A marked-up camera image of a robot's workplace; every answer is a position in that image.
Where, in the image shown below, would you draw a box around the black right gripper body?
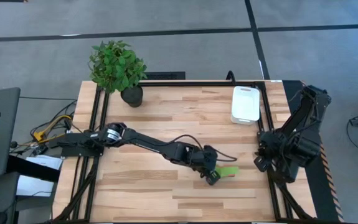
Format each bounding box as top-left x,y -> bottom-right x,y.
259,149 -> 294,184

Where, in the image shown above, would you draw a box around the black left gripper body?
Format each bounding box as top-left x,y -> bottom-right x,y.
194,145 -> 220,174

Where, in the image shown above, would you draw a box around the green measuring cup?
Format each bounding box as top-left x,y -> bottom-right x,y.
215,166 -> 240,180

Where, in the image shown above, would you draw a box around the white plastic basket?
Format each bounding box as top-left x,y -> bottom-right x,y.
230,85 -> 261,125

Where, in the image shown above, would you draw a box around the black mat with hazard stripes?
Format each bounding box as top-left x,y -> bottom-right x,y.
283,80 -> 345,223

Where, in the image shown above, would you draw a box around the black perforated panel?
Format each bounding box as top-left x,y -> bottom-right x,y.
143,71 -> 186,81

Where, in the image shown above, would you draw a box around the black plant pot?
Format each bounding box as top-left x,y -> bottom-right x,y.
120,85 -> 144,108

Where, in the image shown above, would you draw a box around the green leafy artificial plant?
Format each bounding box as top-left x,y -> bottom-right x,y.
88,39 -> 148,95

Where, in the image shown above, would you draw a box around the white paper sheets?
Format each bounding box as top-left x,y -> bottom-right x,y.
16,154 -> 64,197

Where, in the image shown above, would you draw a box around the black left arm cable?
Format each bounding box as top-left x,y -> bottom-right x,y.
166,134 -> 238,163

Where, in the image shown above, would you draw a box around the black aluminium table frame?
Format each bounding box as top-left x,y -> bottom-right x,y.
52,80 -> 318,223

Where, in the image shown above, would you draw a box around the yellow cables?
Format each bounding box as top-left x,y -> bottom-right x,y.
33,114 -> 73,144

